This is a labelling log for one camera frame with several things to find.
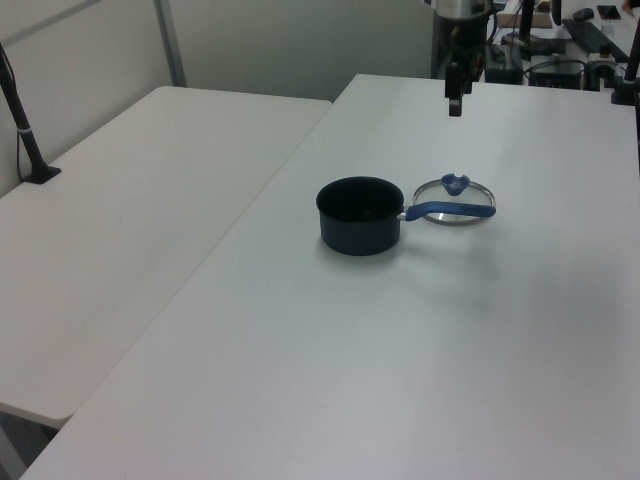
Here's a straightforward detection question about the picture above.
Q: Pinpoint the black Franka gripper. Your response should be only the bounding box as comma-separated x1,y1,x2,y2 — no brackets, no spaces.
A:
433,14,489,118

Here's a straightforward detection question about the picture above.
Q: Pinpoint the glass lid blue knob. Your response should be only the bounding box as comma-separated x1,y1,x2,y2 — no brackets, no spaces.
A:
413,172,499,228

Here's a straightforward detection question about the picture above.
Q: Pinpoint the black monitor stand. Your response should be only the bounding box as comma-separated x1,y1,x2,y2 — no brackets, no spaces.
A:
501,0,552,57

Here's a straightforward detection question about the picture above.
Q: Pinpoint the black desktop computer box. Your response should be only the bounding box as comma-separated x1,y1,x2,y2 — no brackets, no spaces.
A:
528,59,587,90

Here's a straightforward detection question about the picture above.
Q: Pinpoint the black computer keyboard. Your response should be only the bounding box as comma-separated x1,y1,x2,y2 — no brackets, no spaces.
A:
561,18,630,62

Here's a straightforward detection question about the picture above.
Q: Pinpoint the black clamped camera stand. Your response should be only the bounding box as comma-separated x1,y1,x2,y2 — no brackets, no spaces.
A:
609,27,640,107

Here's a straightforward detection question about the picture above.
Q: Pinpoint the dark blue saucepan blue handle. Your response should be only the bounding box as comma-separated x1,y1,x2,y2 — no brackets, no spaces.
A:
315,175,498,257

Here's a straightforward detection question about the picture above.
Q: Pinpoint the black camera stand pole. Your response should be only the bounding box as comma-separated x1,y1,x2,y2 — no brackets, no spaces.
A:
0,41,63,186

